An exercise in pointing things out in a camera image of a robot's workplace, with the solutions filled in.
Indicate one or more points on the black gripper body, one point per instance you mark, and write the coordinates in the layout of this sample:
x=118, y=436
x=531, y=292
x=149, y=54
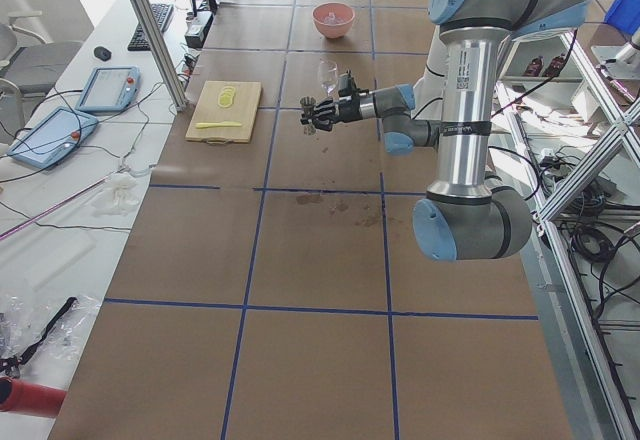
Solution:
x=348, y=108

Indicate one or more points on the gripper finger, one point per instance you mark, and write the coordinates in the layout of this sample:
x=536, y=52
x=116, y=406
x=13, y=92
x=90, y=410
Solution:
x=325, y=105
x=314, y=123

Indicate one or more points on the steel double jigger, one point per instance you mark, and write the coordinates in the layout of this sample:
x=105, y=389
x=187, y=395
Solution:
x=308, y=106

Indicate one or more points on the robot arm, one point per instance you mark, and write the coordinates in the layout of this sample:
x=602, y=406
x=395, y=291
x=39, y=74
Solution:
x=467, y=213

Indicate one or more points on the clear wine glass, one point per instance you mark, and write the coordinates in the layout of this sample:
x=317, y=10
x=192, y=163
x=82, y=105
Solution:
x=327, y=75

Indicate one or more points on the pile of clear ice cubes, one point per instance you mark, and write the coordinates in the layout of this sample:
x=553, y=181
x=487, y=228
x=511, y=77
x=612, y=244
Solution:
x=332, y=18

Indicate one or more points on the pink bowl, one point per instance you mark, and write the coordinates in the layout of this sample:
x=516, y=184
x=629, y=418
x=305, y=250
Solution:
x=334, y=32

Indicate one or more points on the bamboo cutting board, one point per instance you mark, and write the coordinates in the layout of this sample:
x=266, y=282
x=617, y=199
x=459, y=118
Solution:
x=244, y=109

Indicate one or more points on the yellow plastic knife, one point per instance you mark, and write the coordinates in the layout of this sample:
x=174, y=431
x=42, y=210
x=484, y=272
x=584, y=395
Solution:
x=222, y=124

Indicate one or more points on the blue teach pendant far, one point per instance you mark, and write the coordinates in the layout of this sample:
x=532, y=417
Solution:
x=109, y=90

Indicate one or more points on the blue teach pendant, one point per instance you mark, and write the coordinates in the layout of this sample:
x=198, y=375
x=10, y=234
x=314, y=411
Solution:
x=54, y=138
x=109, y=90

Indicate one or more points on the white crumpled cloth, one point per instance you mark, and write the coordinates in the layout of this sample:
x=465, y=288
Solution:
x=117, y=197

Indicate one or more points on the black computer mouse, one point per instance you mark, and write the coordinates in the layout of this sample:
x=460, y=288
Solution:
x=102, y=53

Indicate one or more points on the blue teach pendant near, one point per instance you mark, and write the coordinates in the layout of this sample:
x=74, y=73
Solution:
x=54, y=138

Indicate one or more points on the blue storage bin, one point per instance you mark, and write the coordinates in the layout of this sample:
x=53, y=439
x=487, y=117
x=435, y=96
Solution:
x=623, y=15

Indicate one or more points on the grey office chair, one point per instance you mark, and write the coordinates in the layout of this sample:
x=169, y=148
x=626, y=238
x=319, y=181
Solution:
x=31, y=65

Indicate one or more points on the clear plastic bag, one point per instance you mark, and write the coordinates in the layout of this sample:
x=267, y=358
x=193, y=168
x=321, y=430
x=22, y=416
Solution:
x=52, y=333

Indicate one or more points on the red thermos bottle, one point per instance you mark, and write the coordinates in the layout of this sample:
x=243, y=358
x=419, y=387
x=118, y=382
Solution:
x=26, y=398

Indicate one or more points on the aluminium frame post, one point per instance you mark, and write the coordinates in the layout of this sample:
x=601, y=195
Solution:
x=160, y=52

